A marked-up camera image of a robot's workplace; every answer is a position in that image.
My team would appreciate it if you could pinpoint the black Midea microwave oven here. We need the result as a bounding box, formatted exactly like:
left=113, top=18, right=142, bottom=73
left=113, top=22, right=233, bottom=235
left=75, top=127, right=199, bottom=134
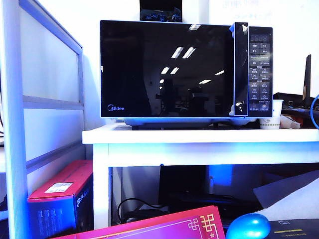
left=99, top=19, right=274, bottom=126

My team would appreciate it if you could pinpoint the white table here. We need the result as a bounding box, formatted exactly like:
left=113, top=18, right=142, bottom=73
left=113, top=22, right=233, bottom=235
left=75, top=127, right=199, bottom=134
left=82, top=123, right=319, bottom=230

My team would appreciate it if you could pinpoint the black flat panel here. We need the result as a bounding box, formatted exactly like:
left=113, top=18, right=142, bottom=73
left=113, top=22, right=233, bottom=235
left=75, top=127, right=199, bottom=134
left=159, top=164, right=207, bottom=212

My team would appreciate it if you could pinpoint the red gift box gold pattern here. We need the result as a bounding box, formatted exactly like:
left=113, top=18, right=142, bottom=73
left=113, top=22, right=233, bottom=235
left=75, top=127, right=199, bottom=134
left=48, top=205, right=226, bottom=239

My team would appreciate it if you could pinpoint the printed white paper cup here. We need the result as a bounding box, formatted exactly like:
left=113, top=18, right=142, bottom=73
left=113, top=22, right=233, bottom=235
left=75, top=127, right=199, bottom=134
left=259, top=117, right=282, bottom=129

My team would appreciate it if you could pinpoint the red and blue carton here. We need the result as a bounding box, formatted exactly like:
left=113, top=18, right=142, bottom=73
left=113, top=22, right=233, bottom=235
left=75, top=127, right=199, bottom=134
left=27, top=160, right=94, bottom=237

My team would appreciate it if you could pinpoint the plain white plastic cup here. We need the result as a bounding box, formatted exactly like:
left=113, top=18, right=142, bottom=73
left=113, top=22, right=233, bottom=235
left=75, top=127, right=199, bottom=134
left=273, top=99, right=285, bottom=118

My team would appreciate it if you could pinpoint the black router with antennas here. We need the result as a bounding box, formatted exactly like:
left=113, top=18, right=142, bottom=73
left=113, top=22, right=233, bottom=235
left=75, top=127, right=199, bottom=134
left=273, top=54, right=319, bottom=110

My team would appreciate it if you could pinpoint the shiny blue egg-shaped object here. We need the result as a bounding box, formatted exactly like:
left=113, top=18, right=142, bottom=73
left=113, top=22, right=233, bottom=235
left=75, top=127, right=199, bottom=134
left=225, top=213, right=272, bottom=239

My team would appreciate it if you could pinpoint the white framed office partition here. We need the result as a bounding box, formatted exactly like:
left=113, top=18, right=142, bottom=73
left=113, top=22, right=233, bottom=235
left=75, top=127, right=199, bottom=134
left=0, top=0, right=87, bottom=239

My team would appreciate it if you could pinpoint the white foam sheet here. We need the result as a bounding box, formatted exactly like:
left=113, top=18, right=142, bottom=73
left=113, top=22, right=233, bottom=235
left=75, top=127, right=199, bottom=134
left=253, top=170, right=319, bottom=221

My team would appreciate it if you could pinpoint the black box yellow label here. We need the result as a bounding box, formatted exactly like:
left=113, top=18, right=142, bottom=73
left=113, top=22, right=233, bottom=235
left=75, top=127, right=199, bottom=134
left=268, top=219, right=319, bottom=239

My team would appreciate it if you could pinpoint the black cable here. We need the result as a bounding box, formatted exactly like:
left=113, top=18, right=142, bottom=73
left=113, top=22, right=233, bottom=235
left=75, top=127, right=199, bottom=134
left=117, top=198, right=170, bottom=224

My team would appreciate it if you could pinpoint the blue cable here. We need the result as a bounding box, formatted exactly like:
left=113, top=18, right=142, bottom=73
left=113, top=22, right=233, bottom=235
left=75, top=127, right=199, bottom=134
left=311, top=94, right=319, bottom=129

